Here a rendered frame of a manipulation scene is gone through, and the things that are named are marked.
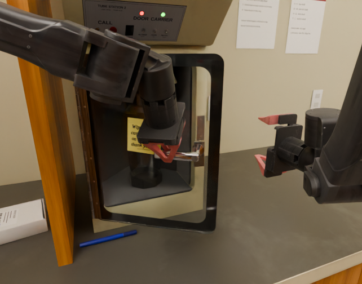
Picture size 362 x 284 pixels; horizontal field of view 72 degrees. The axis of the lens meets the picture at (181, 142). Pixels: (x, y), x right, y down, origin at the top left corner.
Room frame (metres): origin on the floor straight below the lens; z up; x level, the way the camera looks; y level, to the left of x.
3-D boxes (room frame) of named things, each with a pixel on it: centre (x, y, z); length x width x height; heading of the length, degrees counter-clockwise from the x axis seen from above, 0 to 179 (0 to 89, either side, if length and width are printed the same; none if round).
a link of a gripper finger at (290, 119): (0.55, -0.21, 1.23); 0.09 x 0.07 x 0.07; 21
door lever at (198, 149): (0.47, 0.00, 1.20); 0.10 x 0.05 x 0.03; 79
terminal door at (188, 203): (0.52, 0.07, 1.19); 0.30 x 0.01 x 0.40; 79
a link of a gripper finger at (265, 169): (0.55, -0.21, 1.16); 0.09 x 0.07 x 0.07; 21
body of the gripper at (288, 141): (0.48, -0.23, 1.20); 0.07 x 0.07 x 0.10; 21
